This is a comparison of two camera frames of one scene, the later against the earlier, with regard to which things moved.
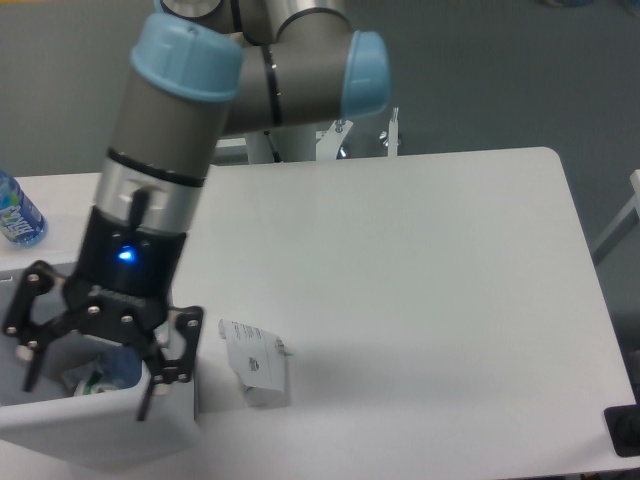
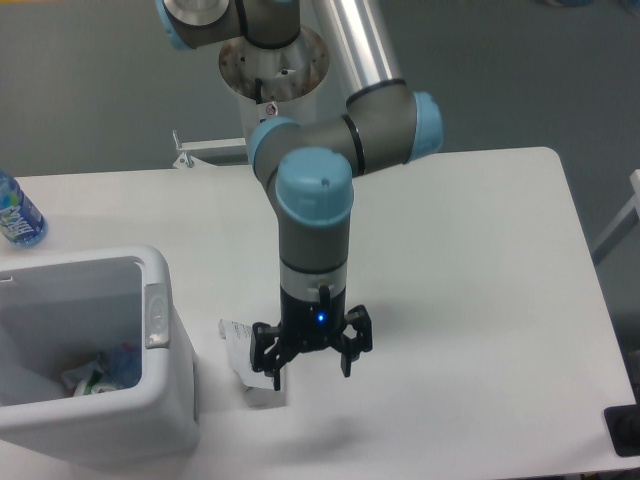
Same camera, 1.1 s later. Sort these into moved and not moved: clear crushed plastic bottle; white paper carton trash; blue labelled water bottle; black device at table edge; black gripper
Moved: clear crushed plastic bottle; black gripper
Not moved: blue labelled water bottle; white paper carton trash; black device at table edge
